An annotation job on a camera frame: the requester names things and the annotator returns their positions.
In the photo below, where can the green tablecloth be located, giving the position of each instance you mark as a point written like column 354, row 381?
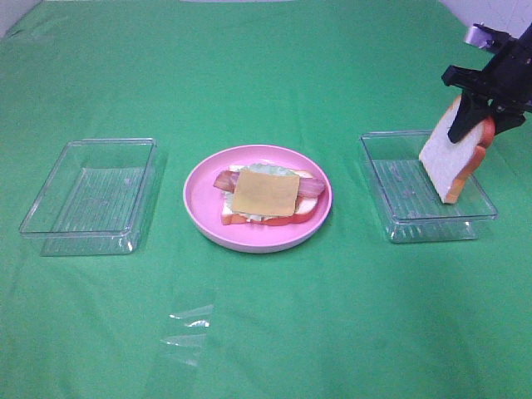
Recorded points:
column 347, row 314

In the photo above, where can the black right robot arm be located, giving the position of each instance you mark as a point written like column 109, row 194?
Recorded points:
column 524, row 37

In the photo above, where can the clear right plastic tray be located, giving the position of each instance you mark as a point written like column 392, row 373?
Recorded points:
column 408, row 206

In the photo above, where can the clear plastic tray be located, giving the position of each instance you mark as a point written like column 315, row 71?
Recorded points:
column 98, row 198
column 408, row 206

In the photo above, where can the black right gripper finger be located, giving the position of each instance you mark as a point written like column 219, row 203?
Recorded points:
column 472, row 110
column 505, row 121

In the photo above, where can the pink round plate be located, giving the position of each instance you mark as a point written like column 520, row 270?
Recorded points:
column 204, row 202

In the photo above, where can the clear left plastic tray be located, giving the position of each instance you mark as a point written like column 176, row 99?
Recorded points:
column 98, row 198

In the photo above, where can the toy lettuce leaf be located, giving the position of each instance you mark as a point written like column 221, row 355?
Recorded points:
column 231, row 217

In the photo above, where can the yellow toy cheese slice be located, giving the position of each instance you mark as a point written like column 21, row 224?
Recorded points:
column 264, row 194

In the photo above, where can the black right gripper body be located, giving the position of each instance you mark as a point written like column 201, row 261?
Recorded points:
column 506, row 78

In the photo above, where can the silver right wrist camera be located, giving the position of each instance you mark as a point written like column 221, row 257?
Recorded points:
column 486, row 38

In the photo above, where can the toy bread slice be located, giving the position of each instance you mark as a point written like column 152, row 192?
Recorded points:
column 305, row 207
column 449, row 164

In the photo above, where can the curved toy bacon strip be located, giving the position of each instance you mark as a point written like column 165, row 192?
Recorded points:
column 227, row 180

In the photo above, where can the clear plastic film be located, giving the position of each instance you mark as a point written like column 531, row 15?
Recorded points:
column 185, row 335

